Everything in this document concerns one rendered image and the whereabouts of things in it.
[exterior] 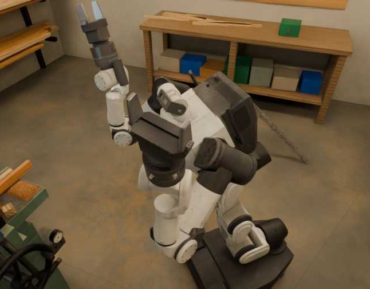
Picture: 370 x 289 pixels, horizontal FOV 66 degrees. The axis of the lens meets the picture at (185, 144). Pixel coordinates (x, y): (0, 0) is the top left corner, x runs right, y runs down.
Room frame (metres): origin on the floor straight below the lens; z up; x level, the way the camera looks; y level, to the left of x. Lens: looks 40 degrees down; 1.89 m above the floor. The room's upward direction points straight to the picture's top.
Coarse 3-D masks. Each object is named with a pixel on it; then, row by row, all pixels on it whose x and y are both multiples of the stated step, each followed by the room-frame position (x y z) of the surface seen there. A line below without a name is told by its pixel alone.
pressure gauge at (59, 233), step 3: (54, 231) 0.78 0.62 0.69; (57, 231) 0.79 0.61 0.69; (60, 231) 0.79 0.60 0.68; (51, 234) 0.77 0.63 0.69; (54, 234) 0.77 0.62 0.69; (57, 234) 0.78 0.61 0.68; (60, 234) 0.79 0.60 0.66; (63, 234) 0.80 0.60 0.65; (51, 237) 0.76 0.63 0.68; (54, 237) 0.76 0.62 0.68; (57, 237) 0.77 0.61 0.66; (60, 237) 0.78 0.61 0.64; (51, 240) 0.75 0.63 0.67; (54, 240) 0.75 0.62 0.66; (57, 240) 0.76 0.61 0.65; (60, 240) 0.77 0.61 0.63; (54, 243) 0.75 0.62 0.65
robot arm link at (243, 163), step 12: (228, 156) 0.59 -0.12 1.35; (240, 156) 0.61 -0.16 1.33; (216, 168) 0.57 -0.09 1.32; (228, 168) 0.57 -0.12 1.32; (240, 168) 0.58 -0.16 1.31; (204, 180) 0.56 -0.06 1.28; (216, 180) 0.55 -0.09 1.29; (228, 180) 0.56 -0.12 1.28; (240, 180) 0.58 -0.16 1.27; (216, 192) 0.54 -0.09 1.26
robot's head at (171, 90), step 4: (164, 84) 0.83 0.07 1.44; (168, 84) 0.83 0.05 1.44; (172, 84) 0.85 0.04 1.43; (160, 88) 0.82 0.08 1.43; (164, 88) 0.81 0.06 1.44; (168, 88) 0.81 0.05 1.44; (172, 88) 0.81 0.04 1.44; (176, 88) 0.83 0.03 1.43; (168, 92) 0.80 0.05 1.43; (172, 92) 0.79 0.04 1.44; (176, 92) 0.80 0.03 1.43; (172, 96) 0.77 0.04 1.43; (176, 96) 0.77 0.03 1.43; (180, 96) 0.79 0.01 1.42; (164, 100) 0.78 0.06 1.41; (172, 100) 0.74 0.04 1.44; (188, 108) 0.80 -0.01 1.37; (172, 116) 0.78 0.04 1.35; (180, 116) 0.77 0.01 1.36
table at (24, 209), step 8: (32, 184) 0.89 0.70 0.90; (40, 192) 0.85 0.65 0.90; (0, 200) 0.80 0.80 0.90; (8, 200) 0.80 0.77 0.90; (16, 200) 0.80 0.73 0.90; (32, 200) 0.80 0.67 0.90; (40, 200) 0.83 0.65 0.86; (16, 208) 0.76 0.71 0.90; (24, 208) 0.76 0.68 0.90; (32, 208) 0.79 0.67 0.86; (16, 216) 0.72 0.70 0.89; (24, 216) 0.75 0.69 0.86; (8, 224) 0.68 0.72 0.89; (16, 224) 0.71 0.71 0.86; (24, 240) 0.63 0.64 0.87; (16, 248) 0.59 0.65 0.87; (8, 256) 0.56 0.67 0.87; (0, 264) 0.53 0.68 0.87
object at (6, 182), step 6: (24, 162) 1.00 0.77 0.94; (30, 162) 1.01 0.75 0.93; (18, 168) 0.96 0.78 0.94; (24, 168) 0.97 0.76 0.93; (30, 168) 1.00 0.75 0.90; (12, 174) 0.92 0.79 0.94; (18, 174) 0.94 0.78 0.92; (6, 180) 0.88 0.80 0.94; (12, 180) 0.90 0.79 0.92; (0, 186) 0.85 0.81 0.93; (6, 186) 0.87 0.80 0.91; (0, 192) 0.84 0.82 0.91
